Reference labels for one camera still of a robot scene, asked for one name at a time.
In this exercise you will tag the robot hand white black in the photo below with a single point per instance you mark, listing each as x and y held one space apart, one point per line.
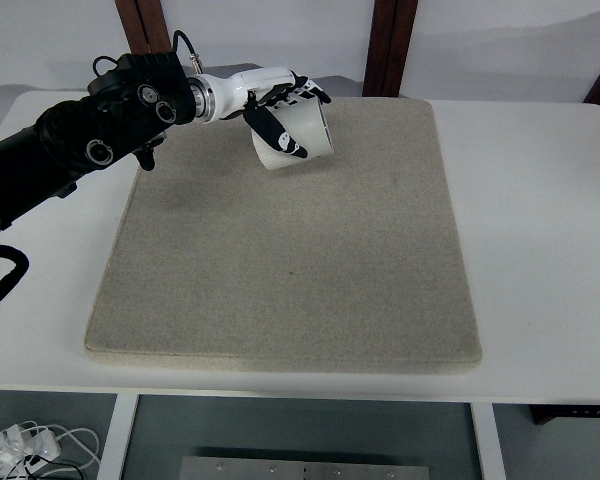
230 92

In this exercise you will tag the dark brown wooden furniture base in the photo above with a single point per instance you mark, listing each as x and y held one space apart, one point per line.
575 414

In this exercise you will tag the white table leg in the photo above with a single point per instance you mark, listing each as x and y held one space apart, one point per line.
120 440
489 445

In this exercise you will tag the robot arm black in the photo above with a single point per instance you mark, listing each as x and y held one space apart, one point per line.
80 140

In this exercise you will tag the white power strip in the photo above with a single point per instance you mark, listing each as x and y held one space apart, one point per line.
17 442

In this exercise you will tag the grey felt mat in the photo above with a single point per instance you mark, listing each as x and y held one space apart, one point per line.
290 280

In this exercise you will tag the grey metal plate with screws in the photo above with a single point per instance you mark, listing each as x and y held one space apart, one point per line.
305 470

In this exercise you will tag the white ribbed cup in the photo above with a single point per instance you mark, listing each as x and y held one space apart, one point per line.
305 130

